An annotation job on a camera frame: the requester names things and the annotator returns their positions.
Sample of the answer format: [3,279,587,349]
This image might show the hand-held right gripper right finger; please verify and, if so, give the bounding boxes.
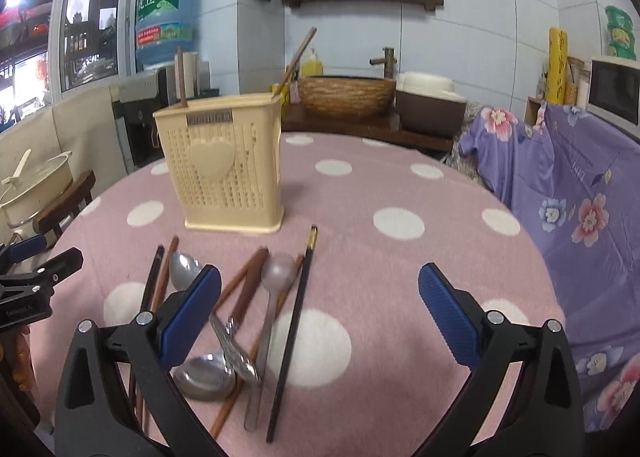
[417,262,586,457]

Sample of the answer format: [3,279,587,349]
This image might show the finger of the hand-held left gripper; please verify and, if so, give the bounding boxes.
[0,247,84,290]
[0,234,48,270]

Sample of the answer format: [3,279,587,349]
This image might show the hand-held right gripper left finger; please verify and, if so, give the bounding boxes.
[54,264,223,457]

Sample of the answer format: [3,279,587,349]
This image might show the cream plastic utensil holder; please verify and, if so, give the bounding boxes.
[152,93,286,234]

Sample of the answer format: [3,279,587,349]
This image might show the person's left hand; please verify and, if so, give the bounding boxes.
[12,327,35,390]

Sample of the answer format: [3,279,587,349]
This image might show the dark wooden chair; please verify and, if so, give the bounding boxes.
[32,171,97,238]

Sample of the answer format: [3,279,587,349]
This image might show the white pot with lid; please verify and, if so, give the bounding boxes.
[0,149,75,238]

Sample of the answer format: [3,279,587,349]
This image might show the pink polka dot tablecloth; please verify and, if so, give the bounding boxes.
[27,131,566,457]

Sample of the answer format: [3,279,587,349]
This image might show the beige cloth cover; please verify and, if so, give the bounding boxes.
[0,86,118,198]

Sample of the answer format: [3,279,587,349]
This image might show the white black water dispenser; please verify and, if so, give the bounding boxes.
[111,66,173,172]

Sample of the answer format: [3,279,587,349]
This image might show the purple floral cloth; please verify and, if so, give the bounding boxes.
[457,102,640,433]

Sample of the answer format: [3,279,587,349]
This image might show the brown storage box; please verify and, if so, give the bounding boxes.
[395,89,468,138]

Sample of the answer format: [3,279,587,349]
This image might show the dark wooden counter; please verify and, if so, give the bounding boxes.
[281,104,453,154]

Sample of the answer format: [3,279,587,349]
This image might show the small cardboard box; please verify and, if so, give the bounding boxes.
[524,96,546,126]

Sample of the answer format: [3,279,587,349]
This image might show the glass window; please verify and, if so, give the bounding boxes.
[50,0,146,98]

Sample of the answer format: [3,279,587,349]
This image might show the woven brown basin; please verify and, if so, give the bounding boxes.
[298,75,397,120]

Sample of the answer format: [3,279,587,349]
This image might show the blue water jug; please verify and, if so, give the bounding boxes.
[134,0,202,70]

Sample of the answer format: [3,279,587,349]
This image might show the bronze faucet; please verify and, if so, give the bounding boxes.
[369,47,398,79]

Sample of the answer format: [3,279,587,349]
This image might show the yellow plastic roll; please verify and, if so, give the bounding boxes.
[546,28,569,105]

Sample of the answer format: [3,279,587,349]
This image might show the yellow soap pump bottle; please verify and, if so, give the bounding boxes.
[300,48,324,78]

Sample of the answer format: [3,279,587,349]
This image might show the white microwave oven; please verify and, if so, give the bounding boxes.
[586,57,640,140]

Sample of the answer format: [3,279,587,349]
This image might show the green packets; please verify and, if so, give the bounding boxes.
[605,6,638,60]

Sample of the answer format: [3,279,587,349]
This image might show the wooden handled metal spoon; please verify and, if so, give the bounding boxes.
[172,247,270,402]

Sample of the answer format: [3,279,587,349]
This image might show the dark wooden wall shelf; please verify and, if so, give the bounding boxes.
[281,0,445,10]

